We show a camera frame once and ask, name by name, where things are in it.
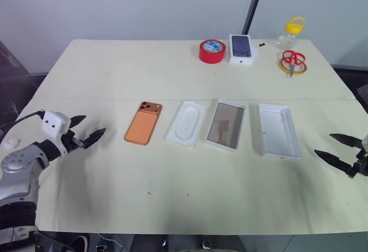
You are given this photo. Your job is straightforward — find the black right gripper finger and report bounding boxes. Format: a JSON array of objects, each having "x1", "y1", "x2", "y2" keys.
[
  {"x1": 329, "y1": 132, "x2": 364, "y2": 150},
  {"x1": 313, "y1": 148, "x2": 354, "y2": 173}
]

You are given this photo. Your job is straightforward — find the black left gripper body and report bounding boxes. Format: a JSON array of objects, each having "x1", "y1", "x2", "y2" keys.
[{"x1": 59, "y1": 130, "x2": 87, "y2": 156}]

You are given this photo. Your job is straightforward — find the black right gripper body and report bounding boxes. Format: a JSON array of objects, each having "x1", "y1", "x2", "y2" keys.
[{"x1": 346, "y1": 147, "x2": 368, "y2": 180}]

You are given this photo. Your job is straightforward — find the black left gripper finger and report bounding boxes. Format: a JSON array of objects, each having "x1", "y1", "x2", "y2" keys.
[
  {"x1": 81, "y1": 128, "x2": 107, "y2": 150},
  {"x1": 70, "y1": 114, "x2": 87, "y2": 131}
]

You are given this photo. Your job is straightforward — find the orange smartphone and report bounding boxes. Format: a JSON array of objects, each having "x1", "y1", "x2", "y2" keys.
[{"x1": 124, "y1": 101, "x2": 163, "y2": 146}]

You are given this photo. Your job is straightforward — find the white moulded insert tray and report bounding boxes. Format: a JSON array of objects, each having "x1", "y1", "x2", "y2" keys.
[{"x1": 166, "y1": 100, "x2": 209, "y2": 150}]

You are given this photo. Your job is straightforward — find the white box with dark phone print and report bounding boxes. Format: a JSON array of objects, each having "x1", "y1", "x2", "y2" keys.
[{"x1": 228, "y1": 34, "x2": 258, "y2": 67}]

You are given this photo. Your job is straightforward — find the white crumpled paper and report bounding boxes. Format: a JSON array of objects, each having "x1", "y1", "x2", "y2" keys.
[{"x1": 2, "y1": 138, "x2": 21, "y2": 150}]

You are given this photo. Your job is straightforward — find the dark angled panel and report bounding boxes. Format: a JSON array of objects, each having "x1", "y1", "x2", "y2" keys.
[{"x1": 0, "y1": 40, "x2": 38, "y2": 126}]

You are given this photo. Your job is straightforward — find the yellow tape roll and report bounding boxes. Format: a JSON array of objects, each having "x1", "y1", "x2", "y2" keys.
[{"x1": 277, "y1": 58, "x2": 308, "y2": 77}]

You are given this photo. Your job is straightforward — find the clear jar with yellow lid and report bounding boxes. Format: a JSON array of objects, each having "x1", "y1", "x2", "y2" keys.
[{"x1": 275, "y1": 16, "x2": 305, "y2": 50}]

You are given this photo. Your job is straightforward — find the red tape roll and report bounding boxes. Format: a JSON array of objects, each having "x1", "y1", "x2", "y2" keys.
[{"x1": 199, "y1": 39, "x2": 227, "y2": 64}]

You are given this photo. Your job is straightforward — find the black metal pole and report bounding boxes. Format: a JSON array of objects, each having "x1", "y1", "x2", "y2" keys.
[{"x1": 241, "y1": 0, "x2": 267, "y2": 34}]

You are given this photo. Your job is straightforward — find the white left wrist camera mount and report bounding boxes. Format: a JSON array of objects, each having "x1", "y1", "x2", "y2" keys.
[{"x1": 41, "y1": 110, "x2": 72, "y2": 156}]

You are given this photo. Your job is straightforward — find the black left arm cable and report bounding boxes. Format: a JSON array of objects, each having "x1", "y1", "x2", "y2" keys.
[{"x1": 0, "y1": 109, "x2": 45, "y2": 146}]

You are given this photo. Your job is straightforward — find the red handled scissors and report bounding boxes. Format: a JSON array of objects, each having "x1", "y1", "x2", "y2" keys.
[{"x1": 281, "y1": 49, "x2": 306, "y2": 78}]

